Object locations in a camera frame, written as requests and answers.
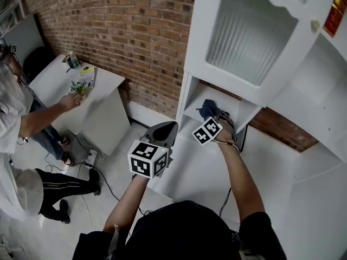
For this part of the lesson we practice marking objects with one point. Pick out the dark blue cloth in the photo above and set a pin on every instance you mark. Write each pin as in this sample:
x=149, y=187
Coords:
x=208, y=107

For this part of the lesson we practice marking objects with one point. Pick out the person's right forearm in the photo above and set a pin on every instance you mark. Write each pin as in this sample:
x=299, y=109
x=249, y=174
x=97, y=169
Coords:
x=241, y=177

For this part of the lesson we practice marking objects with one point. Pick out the white side cabinet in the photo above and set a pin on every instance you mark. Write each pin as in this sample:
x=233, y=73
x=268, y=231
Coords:
x=103, y=110

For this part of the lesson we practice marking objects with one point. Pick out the white shelf cabinet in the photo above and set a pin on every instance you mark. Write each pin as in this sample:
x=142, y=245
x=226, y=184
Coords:
x=271, y=64

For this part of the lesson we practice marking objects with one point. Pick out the red label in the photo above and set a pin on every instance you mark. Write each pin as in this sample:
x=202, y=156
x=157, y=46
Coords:
x=334, y=12

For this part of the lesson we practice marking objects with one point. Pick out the white board panel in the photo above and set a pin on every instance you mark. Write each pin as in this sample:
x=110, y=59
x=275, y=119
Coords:
x=23, y=36

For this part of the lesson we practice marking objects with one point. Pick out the white power strip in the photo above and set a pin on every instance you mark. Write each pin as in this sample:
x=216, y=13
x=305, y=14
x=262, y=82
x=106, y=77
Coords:
x=92, y=157

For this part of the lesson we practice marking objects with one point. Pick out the person's black shirt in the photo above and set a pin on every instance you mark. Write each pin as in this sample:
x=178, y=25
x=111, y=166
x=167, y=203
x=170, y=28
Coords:
x=184, y=234

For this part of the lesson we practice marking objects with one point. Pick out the green drink carton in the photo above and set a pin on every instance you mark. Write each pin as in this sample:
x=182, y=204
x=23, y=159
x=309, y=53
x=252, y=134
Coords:
x=73, y=61

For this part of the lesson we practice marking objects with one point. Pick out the cream door knob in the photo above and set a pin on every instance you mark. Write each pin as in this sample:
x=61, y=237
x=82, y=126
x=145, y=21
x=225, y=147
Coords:
x=315, y=25

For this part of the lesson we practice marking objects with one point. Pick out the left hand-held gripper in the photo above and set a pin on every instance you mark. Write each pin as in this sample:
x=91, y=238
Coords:
x=151, y=156

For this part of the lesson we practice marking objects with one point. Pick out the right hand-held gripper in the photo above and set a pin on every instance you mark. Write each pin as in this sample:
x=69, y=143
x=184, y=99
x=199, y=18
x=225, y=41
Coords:
x=206, y=131

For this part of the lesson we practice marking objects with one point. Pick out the person's left forearm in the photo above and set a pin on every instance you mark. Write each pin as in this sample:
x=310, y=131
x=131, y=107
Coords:
x=127, y=202

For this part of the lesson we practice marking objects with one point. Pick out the green and white booklet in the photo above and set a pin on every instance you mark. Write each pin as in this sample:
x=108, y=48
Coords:
x=88, y=77

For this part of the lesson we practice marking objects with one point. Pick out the black chair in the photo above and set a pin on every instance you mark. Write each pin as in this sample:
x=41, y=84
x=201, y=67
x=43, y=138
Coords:
x=38, y=62

